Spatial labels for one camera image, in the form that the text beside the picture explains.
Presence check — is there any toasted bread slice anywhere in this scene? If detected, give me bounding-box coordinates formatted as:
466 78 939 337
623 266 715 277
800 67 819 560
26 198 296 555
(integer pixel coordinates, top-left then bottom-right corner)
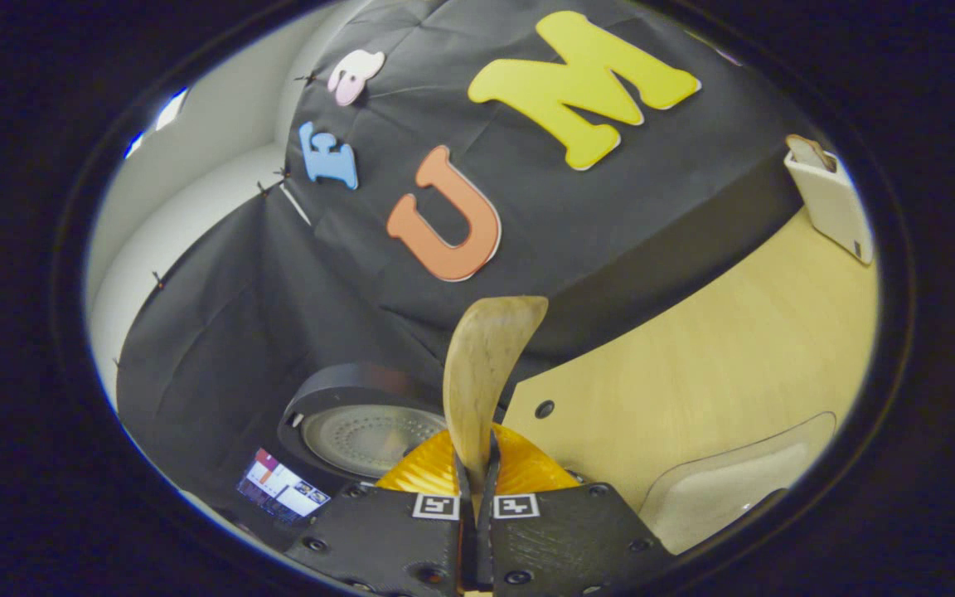
786 134 836 173

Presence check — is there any computer monitor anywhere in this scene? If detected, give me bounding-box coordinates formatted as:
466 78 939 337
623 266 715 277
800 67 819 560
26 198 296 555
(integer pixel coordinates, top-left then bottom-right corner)
235 448 332 523

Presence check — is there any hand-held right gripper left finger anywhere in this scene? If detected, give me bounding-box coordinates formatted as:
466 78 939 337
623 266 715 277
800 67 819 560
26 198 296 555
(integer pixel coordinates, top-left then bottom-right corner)
283 427 477 597

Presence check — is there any ceiling light panel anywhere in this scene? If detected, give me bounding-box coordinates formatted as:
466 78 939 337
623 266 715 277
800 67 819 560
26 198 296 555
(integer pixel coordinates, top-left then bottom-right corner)
124 86 190 160

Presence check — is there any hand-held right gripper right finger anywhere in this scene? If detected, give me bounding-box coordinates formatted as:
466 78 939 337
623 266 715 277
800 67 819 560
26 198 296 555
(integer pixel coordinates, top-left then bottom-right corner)
476 427 677 597

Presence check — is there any silver rice cooker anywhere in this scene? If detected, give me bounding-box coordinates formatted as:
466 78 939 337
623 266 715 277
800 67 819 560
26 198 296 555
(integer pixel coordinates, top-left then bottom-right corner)
277 362 507 490

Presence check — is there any wooden spoon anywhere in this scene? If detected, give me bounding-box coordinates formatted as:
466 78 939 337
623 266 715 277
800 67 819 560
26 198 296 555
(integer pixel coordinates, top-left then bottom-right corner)
443 295 550 498

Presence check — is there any clear plastic rice container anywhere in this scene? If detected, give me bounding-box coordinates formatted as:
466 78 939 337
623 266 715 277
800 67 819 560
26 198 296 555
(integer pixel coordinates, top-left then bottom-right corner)
639 412 837 555

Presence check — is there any black backdrop cloth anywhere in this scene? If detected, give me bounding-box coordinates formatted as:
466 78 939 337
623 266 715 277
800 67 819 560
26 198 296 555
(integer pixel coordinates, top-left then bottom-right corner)
115 0 810 531

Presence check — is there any white toaster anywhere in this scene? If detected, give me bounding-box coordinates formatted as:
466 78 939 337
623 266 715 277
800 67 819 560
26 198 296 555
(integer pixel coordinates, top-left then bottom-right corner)
783 148 875 266

